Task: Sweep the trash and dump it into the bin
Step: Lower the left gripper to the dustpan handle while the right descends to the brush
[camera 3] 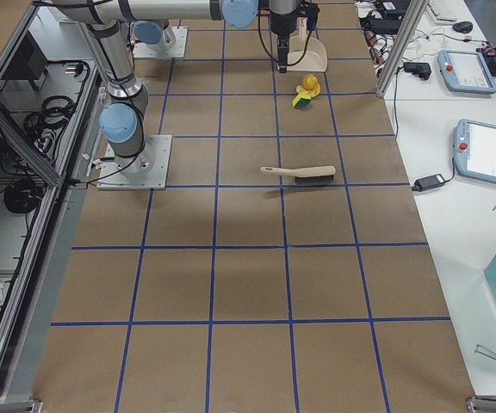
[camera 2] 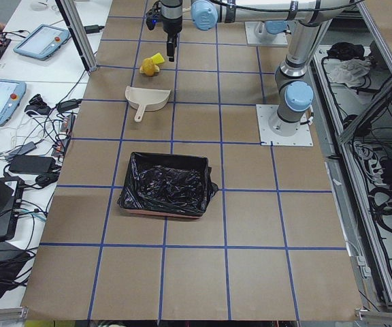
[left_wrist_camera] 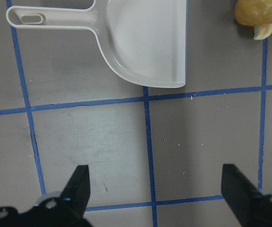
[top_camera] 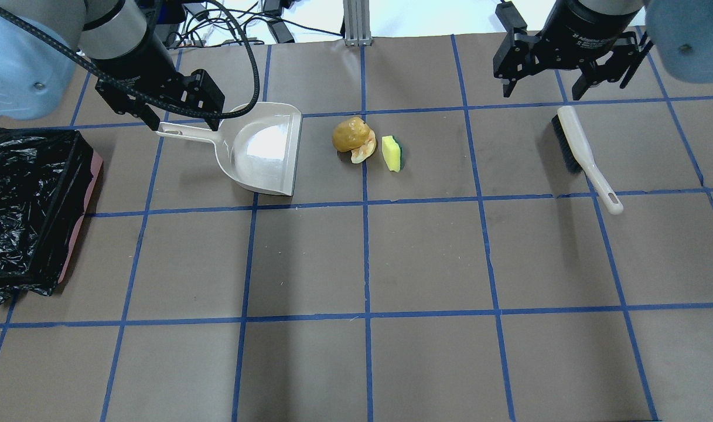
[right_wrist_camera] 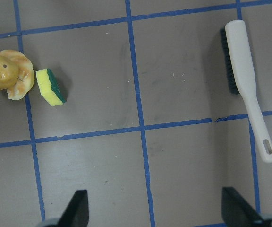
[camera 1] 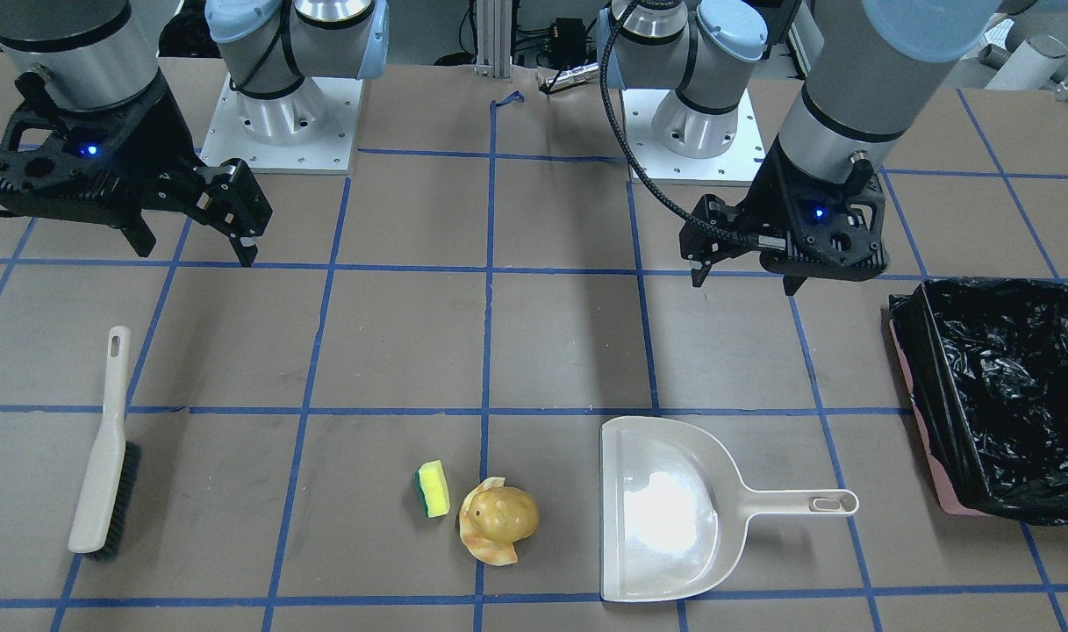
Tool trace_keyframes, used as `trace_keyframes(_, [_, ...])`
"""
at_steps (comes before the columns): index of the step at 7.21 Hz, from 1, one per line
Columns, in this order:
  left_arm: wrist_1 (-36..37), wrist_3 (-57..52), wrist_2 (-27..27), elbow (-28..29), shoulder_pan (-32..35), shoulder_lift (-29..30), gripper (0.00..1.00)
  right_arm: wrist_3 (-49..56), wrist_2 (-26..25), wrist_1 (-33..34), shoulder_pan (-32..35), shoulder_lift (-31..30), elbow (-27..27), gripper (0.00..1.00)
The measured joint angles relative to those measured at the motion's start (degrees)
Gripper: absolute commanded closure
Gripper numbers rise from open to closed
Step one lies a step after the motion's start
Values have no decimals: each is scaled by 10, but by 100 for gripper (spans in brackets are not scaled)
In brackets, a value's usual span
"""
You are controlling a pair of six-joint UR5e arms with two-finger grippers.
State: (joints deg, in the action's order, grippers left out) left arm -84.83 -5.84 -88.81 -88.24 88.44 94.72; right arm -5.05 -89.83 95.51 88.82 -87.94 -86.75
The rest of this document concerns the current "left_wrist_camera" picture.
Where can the yellow potato with peel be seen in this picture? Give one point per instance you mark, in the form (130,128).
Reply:
(256,14)

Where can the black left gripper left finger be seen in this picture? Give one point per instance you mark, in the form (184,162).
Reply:
(64,209)

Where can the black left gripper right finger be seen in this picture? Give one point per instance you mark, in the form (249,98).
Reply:
(252,207)

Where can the white plastic dustpan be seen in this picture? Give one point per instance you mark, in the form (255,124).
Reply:
(142,41)

